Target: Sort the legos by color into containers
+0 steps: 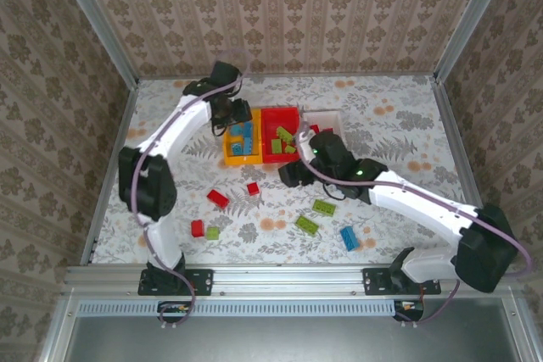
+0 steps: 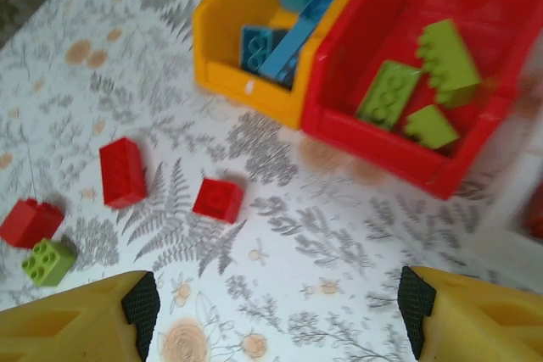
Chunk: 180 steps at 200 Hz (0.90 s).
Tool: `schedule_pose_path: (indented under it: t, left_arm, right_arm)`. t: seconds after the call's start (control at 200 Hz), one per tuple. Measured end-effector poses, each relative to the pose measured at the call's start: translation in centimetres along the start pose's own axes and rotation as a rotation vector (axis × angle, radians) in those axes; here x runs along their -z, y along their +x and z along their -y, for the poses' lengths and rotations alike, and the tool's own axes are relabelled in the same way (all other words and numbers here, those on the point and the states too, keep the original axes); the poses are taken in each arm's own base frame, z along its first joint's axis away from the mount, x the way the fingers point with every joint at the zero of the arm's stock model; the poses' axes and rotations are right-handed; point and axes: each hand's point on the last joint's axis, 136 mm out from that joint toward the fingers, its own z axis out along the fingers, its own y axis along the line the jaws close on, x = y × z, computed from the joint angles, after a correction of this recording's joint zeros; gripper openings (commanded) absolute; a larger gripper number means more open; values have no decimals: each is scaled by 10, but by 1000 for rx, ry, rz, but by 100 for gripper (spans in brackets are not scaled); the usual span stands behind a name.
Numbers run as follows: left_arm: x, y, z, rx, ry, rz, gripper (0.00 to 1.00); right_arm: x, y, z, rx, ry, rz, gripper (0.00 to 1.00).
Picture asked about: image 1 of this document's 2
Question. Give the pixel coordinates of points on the small blue lego brick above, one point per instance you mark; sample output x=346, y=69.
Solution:
x=236, y=130

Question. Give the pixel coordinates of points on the small green lego brick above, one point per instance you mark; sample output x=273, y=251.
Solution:
x=290, y=149
x=212, y=233

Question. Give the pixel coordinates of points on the long thin green lego brick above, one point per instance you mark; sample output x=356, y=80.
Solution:
x=276, y=146

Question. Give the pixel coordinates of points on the small red lego brick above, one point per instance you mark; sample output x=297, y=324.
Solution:
x=253, y=188

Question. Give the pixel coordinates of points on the long red lego brick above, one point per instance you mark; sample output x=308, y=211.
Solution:
x=218, y=198

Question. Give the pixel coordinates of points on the square red lego brick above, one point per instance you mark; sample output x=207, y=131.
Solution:
x=197, y=228

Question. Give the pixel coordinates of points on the white plastic container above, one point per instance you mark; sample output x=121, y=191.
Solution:
x=335, y=120

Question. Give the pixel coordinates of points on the red plastic container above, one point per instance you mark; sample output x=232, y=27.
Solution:
x=271, y=118

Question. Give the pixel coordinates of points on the yellow plastic container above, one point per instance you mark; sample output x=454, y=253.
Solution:
x=244, y=160

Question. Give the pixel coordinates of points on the grey metal panel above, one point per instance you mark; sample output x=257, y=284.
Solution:
x=288, y=338

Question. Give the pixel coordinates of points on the aluminium table side rail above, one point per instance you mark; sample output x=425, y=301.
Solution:
x=462, y=158
x=104, y=192

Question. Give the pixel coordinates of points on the aluminium mounting rail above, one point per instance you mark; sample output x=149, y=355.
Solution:
x=288, y=279

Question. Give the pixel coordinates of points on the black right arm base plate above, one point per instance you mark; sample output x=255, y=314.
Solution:
x=377, y=281

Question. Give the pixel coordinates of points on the aluminium frame post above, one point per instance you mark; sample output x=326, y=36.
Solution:
x=471, y=23
x=97, y=23

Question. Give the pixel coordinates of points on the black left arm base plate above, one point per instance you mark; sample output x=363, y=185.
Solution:
x=199, y=281

